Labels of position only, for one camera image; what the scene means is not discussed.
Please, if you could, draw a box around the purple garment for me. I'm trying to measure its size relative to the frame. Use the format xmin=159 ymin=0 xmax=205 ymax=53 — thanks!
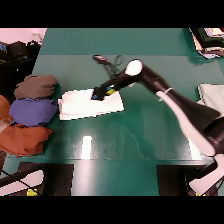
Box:
xmin=8 ymin=97 xmax=60 ymax=128

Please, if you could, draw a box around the heap of clothes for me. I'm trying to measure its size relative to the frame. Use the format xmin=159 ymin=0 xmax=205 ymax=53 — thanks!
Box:
xmin=188 ymin=27 xmax=224 ymax=60

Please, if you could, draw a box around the grey-brown garment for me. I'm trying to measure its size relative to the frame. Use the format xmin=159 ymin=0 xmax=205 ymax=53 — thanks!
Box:
xmin=13 ymin=74 xmax=60 ymax=100

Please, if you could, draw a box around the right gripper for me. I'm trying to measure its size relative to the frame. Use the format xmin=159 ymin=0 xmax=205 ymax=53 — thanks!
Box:
xmin=90 ymin=78 xmax=120 ymax=101

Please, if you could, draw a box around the rust brown garment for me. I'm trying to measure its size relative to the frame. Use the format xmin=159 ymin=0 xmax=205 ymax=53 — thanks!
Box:
xmin=0 ymin=123 xmax=54 ymax=158

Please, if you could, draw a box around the black cable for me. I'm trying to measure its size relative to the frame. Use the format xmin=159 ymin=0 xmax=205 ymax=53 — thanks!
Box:
xmin=111 ymin=54 xmax=126 ymax=77

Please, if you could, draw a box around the white shirt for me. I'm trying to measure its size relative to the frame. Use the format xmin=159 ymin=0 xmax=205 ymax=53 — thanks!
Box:
xmin=57 ymin=87 xmax=125 ymax=122

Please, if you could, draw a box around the pale grey garment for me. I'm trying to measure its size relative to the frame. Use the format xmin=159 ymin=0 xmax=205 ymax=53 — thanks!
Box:
xmin=196 ymin=82 xmax=224 ymax=116

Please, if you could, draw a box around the orange garment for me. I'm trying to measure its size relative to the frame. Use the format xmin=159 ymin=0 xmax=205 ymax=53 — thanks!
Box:
xmin=0 ymin=94 xmax=13 ymax=125

